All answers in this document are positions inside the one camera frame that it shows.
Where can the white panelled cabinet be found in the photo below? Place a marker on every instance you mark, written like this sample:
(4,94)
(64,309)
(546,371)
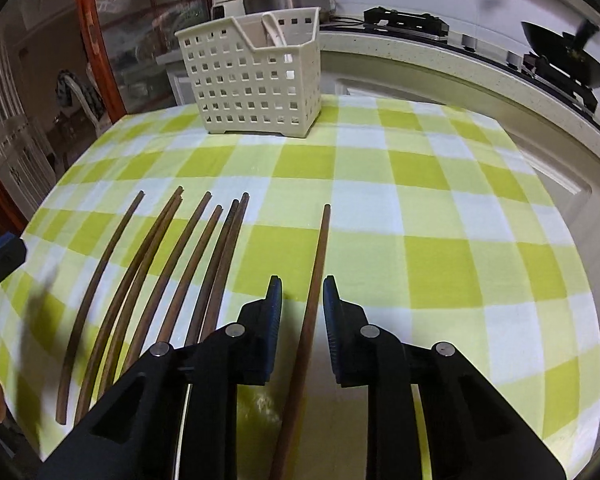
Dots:
(10,135)

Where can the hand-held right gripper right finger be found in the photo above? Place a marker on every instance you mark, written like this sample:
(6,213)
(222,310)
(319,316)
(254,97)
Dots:
(332,330)

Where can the white kitchen appliance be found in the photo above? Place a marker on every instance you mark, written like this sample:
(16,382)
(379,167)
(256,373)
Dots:
(227,5)

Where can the white plastic utensil basket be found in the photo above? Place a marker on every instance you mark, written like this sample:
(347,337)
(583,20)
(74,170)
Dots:
(245,90)

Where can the black wok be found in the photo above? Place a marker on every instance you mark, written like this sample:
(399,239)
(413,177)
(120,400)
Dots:
(565,57)

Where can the white plastic spoon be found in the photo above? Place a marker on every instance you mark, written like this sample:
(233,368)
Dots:
(274,27)

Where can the black gas stove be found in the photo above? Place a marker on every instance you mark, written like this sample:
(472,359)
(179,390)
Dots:
(405,21)

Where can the red wooden door frame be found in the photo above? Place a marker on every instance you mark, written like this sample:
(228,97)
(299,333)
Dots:
(97,45)

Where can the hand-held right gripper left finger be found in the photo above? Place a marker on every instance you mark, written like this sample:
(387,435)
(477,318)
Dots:
(272,320)

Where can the striped hanging cloth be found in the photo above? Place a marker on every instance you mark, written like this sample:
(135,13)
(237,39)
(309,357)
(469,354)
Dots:
(75,92)

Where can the green checked tablecloth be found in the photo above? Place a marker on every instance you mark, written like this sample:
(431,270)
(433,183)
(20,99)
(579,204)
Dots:
(430,210)

